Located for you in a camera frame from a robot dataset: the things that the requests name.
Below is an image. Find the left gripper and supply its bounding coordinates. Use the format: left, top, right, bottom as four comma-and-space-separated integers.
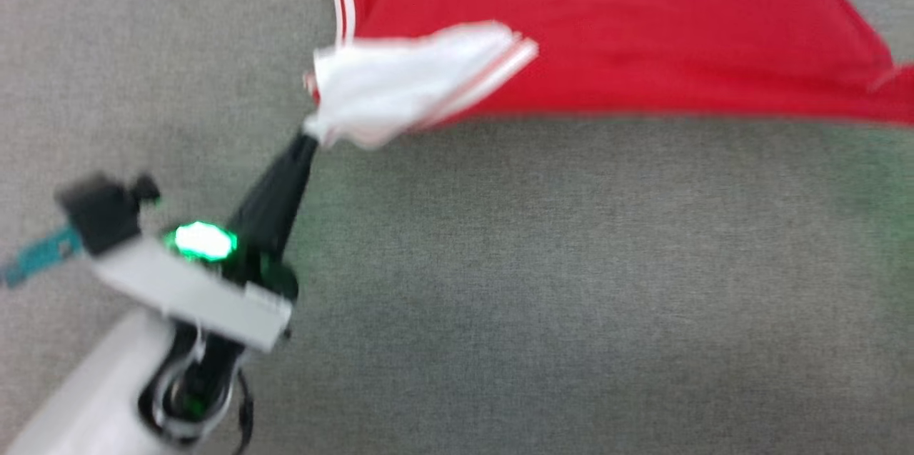
87, 134, 321, 356

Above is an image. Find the red and white garment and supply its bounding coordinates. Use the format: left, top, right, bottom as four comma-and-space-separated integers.
302, 0, 914, 151

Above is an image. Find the grey fabric sofa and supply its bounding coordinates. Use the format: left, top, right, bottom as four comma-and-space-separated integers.
0, 0, 914, 455

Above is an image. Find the teal left camera plug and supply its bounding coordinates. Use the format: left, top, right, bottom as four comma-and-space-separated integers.
0, 222, 84, 290

